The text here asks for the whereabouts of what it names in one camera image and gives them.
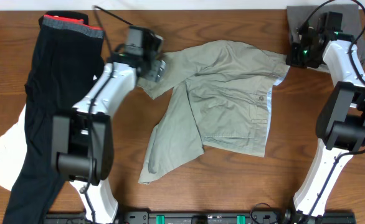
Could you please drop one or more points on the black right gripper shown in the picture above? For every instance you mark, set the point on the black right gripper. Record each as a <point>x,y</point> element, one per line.
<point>291,58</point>

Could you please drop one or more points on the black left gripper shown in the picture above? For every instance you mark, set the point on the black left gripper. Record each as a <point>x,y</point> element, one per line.
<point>156,70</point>

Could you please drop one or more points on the khaki green shorts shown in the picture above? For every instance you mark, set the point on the khaki green shorts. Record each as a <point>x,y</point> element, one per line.
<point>221,97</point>

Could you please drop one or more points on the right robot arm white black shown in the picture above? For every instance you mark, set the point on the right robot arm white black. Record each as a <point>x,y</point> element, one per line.
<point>340,127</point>

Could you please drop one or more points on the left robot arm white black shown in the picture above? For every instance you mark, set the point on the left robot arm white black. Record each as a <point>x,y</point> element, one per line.
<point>82,139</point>

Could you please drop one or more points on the folded grey shorts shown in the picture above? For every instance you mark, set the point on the folded grey shorts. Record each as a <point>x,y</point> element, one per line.
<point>351,25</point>

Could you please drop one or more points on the black pants red waistband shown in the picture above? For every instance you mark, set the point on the black pants red waistband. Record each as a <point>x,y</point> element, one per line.
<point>66,58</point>

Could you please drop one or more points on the white cloth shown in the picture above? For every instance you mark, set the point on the white cloth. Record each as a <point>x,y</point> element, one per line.
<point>13,150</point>

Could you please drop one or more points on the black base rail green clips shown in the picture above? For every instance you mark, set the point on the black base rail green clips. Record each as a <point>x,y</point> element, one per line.
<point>258,215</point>

